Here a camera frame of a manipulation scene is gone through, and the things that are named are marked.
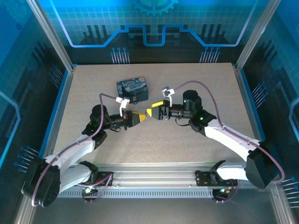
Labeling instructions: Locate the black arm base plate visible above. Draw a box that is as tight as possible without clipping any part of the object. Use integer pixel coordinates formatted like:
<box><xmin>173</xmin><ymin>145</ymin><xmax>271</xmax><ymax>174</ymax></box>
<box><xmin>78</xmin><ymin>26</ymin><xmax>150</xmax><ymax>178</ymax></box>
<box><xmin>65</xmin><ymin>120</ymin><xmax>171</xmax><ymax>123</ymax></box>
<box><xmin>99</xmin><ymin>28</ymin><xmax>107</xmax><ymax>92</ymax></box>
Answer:
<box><xmin>195</xmin><ymin>169</ymin><xmax>238</xmax><ymax>187</ymax></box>
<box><xmin>93</xmin><ymin>171</ymin><xmax>114</xmax><ymax>185</ymax></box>

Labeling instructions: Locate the slotted grey cable duct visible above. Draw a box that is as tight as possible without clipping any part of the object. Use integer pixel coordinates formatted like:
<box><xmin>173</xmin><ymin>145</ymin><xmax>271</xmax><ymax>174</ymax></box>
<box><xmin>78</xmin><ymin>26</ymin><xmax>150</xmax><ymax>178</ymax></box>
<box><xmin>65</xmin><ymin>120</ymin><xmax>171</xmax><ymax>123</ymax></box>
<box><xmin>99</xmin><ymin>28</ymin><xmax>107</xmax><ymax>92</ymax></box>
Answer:
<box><xmin>57</xmin><ymin>188</ymin><xmax>234</xmax><ymax>199</ymax></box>

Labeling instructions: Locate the aluminium frame post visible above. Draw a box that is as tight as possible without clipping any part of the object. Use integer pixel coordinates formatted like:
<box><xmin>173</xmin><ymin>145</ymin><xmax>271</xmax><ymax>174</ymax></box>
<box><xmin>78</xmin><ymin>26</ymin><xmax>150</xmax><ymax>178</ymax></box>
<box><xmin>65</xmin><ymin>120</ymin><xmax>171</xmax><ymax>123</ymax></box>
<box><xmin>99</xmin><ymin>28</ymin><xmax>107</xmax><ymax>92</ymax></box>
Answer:
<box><xmin>235</xmin><ymin>0</ymin><xmax>283</xmax><ymax>70</ymax></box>
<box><xmin>25</xmin><ymin>0</ymin><xmax>76</xmax><ymax>72</ymax></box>

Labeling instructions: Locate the starry night patterned box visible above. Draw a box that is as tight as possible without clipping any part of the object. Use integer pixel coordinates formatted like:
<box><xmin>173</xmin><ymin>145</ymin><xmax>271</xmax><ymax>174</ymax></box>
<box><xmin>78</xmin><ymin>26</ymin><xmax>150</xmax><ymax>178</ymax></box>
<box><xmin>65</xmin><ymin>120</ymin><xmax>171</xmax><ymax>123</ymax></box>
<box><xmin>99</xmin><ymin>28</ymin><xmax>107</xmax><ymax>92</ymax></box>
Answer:
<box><xmin>116</xmin><ymin>76</ymin><xmax>150</xmax><ymax>102</ymax></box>

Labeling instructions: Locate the aluminium mounting rail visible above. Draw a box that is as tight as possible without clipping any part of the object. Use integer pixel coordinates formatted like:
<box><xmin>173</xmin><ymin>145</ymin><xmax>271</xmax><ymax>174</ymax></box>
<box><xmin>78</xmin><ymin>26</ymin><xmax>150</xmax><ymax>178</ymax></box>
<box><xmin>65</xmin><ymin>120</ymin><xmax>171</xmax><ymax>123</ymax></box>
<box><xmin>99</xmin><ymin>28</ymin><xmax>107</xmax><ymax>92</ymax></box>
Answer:
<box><xmin>46</xmin><ymin>162</ymin><xmax>278</xmax><ymax>189</ymax></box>

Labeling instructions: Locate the aluminium blue side rail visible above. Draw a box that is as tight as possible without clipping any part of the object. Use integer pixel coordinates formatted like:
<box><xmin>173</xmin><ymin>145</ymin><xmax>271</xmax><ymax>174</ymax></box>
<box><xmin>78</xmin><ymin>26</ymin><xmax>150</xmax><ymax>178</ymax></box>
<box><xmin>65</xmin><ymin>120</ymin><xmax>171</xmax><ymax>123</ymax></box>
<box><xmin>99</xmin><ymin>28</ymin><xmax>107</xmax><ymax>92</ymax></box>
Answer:
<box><xmin>38</xmin><ymin>64</ymin><xmax>78</xmax><ymax>164</ymax></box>

